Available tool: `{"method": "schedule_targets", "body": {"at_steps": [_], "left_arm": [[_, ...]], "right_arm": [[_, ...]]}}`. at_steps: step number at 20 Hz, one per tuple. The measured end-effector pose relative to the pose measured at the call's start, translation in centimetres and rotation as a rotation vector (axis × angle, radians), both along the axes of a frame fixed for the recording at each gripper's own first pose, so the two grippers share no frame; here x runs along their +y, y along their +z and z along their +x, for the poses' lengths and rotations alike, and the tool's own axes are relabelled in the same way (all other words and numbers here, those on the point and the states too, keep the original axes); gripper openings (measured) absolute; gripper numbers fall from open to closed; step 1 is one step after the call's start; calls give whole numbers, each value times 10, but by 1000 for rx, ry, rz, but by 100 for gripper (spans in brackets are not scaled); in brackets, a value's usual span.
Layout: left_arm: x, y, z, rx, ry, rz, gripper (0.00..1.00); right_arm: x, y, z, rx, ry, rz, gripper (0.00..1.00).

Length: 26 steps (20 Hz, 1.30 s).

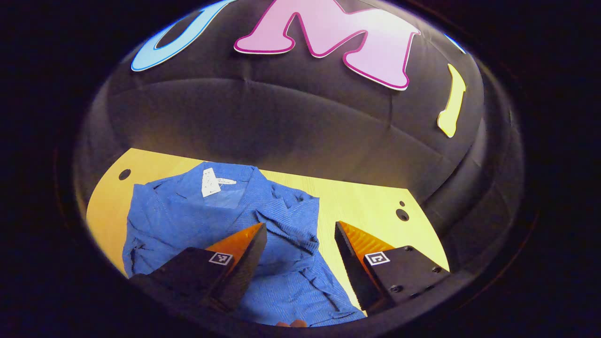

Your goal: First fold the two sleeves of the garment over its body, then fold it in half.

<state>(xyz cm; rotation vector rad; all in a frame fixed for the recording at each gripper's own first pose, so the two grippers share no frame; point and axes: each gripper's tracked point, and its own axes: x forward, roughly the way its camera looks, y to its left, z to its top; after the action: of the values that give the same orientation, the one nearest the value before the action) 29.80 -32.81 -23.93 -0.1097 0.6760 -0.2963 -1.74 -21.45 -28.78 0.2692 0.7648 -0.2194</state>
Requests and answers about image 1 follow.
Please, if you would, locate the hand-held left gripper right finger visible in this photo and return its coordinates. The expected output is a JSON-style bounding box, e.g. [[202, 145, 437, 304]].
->
[[334, 221, 451, 316]]

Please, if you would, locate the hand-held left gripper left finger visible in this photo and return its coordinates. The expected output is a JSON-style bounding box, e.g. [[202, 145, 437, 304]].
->
[[129, 223, 268, 313]]

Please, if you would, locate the blue button-up shirt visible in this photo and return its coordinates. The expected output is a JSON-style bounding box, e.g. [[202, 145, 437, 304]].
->
[[122, 162, 368, 328]]

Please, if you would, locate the black backdrop cloth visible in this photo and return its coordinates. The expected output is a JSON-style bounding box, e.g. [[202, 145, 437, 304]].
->
[[73, 0, 526, 282]]

